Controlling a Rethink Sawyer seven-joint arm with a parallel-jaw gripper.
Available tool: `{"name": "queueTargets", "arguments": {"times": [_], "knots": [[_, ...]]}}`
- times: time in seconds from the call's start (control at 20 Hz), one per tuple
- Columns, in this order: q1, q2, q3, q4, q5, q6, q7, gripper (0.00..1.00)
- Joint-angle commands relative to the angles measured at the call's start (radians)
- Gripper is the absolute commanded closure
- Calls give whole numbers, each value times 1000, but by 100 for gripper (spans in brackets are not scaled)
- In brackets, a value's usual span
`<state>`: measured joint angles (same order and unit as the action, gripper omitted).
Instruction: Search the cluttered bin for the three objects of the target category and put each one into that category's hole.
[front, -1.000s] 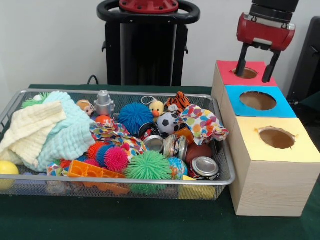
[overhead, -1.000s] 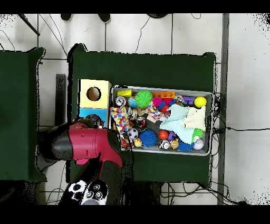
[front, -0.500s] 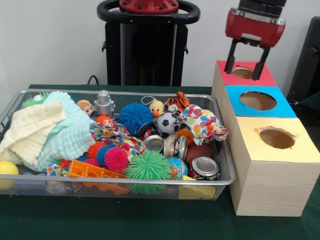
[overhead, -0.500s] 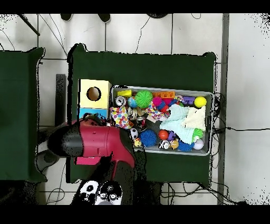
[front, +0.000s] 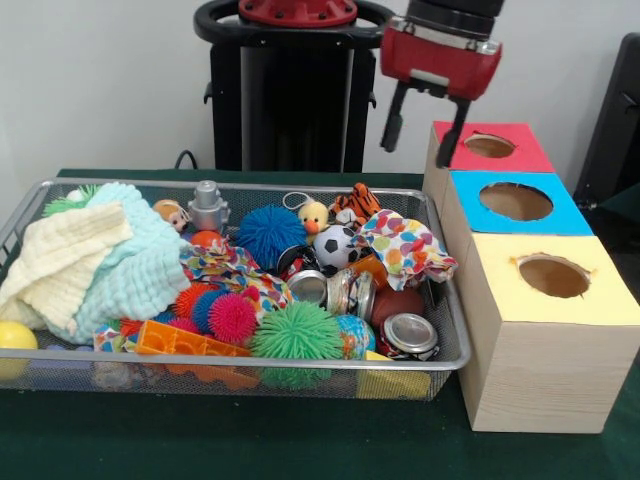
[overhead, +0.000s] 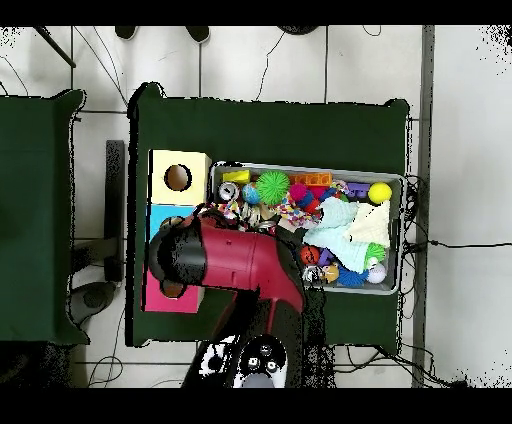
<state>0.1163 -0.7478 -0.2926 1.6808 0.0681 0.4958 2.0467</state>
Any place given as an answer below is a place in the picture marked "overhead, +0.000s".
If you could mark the person's foot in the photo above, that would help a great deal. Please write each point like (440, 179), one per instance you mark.
(125, 31)
(198, 32)

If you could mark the yellow ball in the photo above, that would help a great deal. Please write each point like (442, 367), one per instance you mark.
(380, 192)

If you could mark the blue spiky ball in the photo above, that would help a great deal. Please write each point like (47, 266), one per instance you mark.
(352, 278)

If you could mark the large green fuzzy ball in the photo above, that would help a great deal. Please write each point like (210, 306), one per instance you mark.
(376, 254)

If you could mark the orange plastic brick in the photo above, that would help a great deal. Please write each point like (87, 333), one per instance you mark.
(311, 179)

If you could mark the small orange basketball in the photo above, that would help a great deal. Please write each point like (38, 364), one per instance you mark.
(309, 254)

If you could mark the black rod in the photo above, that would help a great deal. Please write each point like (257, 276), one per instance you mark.
(56, 46)

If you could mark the green fuzzy ball with eyes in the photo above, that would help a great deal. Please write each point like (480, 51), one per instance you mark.
(272, 188)

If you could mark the black panel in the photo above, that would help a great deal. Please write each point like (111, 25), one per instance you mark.
(114, 208)

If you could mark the cream cloth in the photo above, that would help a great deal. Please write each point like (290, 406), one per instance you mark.
(374, 224)

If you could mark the dark round disc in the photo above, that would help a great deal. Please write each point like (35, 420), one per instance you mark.
(298, 29)

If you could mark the shallow mesh bin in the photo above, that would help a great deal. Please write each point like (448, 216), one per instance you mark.
(394, 240)

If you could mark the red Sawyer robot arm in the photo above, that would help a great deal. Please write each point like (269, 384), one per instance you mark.
(240, 260)

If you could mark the white baseball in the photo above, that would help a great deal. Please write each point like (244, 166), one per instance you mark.
(376, 274)

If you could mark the mint green cloth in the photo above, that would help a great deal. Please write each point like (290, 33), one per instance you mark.
(340, 236)

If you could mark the crushed can with silver end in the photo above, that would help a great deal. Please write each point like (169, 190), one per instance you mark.
(228, 192)

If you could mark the wooden box with three holes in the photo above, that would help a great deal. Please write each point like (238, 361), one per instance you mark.
(180, 194)

